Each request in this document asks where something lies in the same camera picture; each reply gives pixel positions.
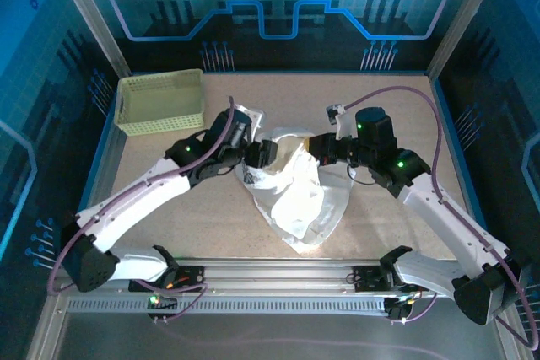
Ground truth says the pale green perforated plastic basket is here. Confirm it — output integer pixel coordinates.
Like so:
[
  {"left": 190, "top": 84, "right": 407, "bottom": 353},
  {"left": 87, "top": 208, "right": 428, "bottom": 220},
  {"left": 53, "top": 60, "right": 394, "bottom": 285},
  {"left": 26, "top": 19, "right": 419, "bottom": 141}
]
[{"left": 114, "top": 67, "right": 207, "bottom": 137}]

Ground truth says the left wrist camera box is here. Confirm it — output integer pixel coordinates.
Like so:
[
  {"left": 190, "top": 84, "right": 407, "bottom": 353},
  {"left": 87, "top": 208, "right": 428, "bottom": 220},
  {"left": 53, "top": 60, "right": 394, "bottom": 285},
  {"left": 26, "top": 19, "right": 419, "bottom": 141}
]
[{"left": 235, "top": 102, "right": 266, "bottom": 133}]

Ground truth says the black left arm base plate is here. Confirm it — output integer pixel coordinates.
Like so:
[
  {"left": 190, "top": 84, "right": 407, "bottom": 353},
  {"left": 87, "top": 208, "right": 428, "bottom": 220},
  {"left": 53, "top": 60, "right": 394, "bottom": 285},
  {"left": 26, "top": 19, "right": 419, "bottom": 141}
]
[{"left": 128, "top": 266, "right": 207, "bottom": 293}]

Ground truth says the grey slotted cable duct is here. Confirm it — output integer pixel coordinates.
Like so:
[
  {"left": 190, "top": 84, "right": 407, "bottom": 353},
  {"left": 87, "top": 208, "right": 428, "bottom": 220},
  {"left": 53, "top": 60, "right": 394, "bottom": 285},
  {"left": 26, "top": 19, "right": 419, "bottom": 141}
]
[{"left": 66, "top": 297, "right": 388, "bottom": 315}]

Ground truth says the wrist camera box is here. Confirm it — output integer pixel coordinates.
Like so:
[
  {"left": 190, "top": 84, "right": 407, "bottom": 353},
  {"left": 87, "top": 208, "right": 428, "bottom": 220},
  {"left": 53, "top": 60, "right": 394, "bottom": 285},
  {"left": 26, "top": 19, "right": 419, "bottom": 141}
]
[
  {"left": 235, "top": 102, "right": 266, "bottom": 133},
  {"left": 325, "top": 103, "right": 352, "bottom": 138}
]

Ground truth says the white t-shirt with flower print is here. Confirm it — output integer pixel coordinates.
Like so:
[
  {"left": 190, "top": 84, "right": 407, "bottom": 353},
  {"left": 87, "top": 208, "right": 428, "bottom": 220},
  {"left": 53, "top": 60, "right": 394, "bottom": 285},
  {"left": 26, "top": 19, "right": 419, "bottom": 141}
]
[{"left": 237, "top": 126, "right": 354, "bottom": 256}]

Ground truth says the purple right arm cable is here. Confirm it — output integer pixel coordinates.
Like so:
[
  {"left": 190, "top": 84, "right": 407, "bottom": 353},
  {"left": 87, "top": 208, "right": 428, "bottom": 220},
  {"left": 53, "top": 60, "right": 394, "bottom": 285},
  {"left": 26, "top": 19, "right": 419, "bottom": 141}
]
[{"left": 341, "top": 85, "right": 540, "bottom": 351}]

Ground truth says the black controller board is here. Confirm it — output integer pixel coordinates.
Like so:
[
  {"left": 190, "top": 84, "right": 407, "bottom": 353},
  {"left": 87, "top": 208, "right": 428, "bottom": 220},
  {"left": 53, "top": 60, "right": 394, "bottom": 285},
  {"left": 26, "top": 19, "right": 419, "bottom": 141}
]
[
  {"left": 146, "top": 290, "right": 179, "bottom": 324},
  {"left": 386, "top": 295, "right": 413, "bottom": 324}
]

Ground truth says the aluminium mounting rail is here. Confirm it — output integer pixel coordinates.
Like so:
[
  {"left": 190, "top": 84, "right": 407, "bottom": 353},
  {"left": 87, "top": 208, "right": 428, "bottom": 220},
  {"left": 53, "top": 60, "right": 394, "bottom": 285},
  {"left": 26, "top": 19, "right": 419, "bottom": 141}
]
[{"left": 52, "top": 257, "right": 510, "bottom": 296}]

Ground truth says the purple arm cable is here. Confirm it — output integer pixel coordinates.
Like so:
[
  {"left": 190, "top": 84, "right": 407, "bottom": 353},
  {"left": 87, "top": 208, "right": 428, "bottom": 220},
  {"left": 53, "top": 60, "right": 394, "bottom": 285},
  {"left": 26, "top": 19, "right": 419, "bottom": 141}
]
[
  {"left": 341, "top": 85, "right": 540, "bottom": 351},
  {"left": 46, "top": 96, "right": 211, "bottom": 324}
]

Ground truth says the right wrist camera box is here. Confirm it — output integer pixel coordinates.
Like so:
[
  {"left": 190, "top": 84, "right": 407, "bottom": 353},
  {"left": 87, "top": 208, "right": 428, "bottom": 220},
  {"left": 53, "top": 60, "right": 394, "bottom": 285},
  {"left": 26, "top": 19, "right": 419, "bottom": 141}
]
[{"left": 325, "top": 103, "right": 352, "bottom": 138}]

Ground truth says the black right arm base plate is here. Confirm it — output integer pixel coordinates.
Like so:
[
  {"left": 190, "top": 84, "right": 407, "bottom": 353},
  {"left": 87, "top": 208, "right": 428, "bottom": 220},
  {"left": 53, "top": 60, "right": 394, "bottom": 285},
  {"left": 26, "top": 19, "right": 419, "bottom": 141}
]
[{"left": 352, "top": 265, "right": 430, "bottom": 293}]

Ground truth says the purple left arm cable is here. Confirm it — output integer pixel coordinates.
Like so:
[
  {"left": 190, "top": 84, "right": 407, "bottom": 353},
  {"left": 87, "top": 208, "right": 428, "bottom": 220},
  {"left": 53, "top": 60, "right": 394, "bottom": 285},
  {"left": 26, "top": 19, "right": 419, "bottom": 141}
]
[{"left": 46, "top": 96, "right": 211, "bottom": 324}]

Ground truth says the grey metal front panel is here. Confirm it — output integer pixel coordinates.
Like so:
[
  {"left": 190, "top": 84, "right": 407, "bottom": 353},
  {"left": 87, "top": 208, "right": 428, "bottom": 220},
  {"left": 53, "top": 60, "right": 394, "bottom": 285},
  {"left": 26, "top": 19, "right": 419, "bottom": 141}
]
[{"left": 24, "top": 292, "right": 532, "bottom": 360}]

